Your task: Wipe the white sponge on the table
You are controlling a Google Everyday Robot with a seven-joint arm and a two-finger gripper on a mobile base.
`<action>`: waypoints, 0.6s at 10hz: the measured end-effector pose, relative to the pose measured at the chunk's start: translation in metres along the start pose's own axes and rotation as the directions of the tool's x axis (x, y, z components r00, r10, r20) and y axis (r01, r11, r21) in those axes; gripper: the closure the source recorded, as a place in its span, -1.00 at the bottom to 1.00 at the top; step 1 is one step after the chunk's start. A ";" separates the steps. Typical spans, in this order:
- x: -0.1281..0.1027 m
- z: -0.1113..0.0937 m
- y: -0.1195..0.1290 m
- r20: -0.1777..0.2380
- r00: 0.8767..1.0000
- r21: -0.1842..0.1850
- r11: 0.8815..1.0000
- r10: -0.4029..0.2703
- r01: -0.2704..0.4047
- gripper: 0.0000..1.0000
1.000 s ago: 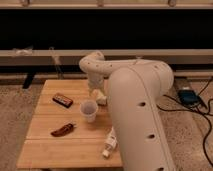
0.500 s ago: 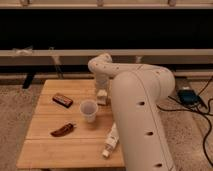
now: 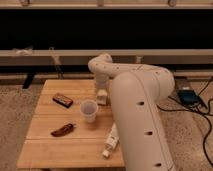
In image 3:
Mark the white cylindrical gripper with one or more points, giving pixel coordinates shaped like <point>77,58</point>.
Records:
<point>101,81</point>

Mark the white sponge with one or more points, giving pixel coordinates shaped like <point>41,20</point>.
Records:
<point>102,97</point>

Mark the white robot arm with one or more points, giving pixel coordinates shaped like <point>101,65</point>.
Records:
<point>135,90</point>

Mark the translucent plastic cup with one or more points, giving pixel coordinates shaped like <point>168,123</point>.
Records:
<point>88,109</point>

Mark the dark snack bar packet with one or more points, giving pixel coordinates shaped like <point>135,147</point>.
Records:
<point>62,100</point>

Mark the red chili pepper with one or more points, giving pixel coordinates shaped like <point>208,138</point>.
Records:
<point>66,129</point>

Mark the white tube with cap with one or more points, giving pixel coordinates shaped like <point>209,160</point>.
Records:
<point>111,142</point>

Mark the blue power adapter box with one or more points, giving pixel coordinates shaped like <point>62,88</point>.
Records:
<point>188,97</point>

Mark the black bracket on rail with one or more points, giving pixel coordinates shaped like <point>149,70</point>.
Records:
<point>28,80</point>

